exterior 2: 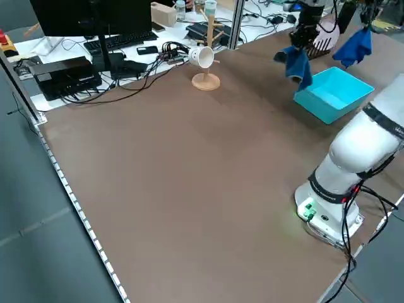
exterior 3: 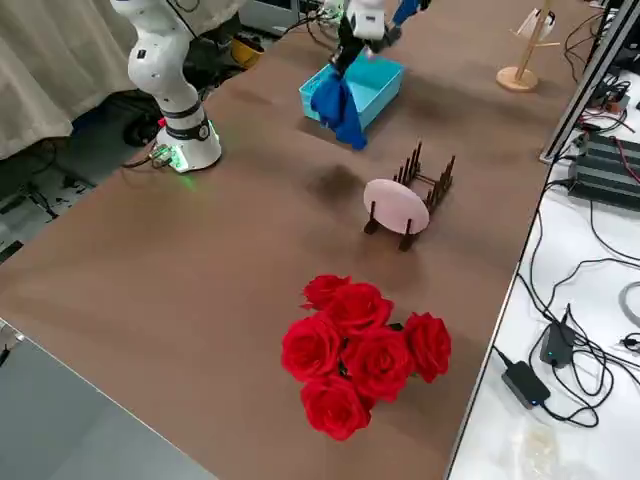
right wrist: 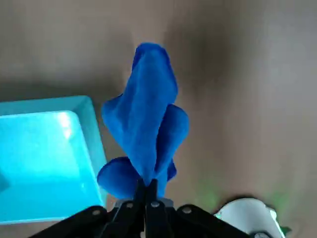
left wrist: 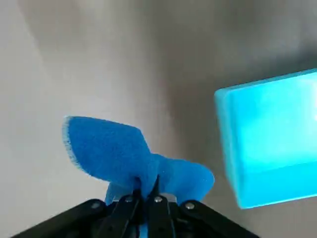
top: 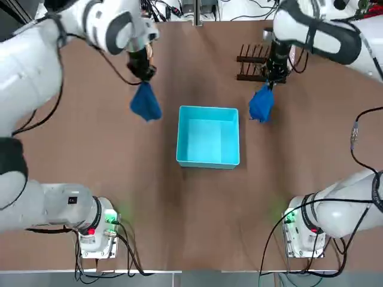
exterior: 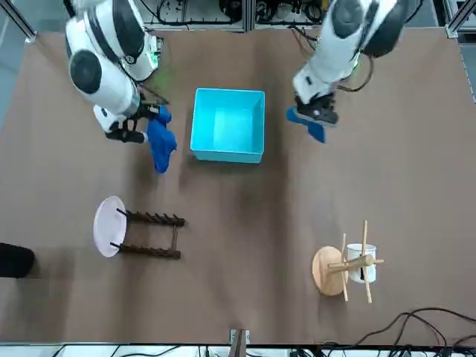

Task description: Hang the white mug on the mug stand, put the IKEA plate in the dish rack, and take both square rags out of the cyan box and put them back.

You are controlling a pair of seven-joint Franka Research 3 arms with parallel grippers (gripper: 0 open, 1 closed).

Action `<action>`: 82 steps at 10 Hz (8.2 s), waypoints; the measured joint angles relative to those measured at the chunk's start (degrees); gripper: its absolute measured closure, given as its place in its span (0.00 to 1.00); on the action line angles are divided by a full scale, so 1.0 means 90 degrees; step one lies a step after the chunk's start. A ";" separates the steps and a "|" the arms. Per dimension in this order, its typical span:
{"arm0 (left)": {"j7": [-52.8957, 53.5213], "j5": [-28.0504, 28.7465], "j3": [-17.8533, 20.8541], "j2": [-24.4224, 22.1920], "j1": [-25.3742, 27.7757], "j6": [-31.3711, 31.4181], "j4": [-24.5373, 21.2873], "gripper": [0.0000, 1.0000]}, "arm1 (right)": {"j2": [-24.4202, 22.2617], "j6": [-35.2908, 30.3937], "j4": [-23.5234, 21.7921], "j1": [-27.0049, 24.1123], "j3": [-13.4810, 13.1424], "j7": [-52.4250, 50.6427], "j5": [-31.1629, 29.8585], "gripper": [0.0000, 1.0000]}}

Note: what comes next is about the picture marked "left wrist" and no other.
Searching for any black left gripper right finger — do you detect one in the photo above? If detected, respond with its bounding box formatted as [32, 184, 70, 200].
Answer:
[148, 175, 258, 238]

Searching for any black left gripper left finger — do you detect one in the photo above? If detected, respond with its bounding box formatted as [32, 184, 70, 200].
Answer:
[9, 189, 144, 238]

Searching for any blue square rag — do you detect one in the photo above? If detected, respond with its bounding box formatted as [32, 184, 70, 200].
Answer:
[61, 115, 215, 238]

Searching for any cyan plastic box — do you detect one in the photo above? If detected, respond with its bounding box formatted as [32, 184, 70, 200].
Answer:
[214, 69, 317, 210]

